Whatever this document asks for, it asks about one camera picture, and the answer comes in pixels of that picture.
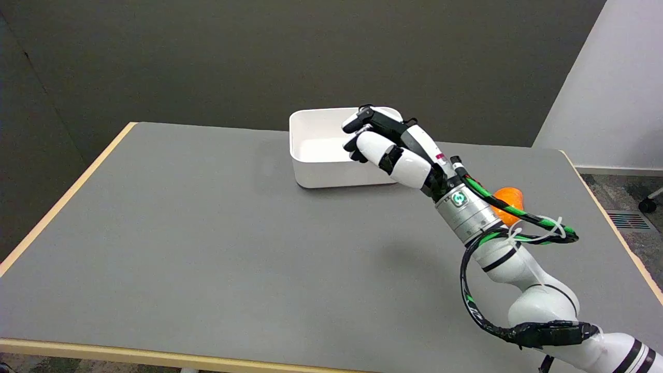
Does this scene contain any white plastic bin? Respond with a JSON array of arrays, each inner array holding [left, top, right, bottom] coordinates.
[[289, 107, 415, 189]]

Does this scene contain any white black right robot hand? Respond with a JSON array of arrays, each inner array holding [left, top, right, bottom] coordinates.
[[341, 105, 463, 200]]

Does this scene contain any black green braided cable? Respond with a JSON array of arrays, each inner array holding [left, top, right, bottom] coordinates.
[[450, 156, 580, 245]]

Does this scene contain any black taped cable loop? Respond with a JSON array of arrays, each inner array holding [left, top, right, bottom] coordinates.
[[460, 232, 600, 349]]

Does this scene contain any floor vent grille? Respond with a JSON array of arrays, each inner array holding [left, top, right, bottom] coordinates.
[[606, 210, 652, 231]]

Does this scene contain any black chair caster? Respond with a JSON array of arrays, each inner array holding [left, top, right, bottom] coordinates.
[[638, 187, 663, 213]]

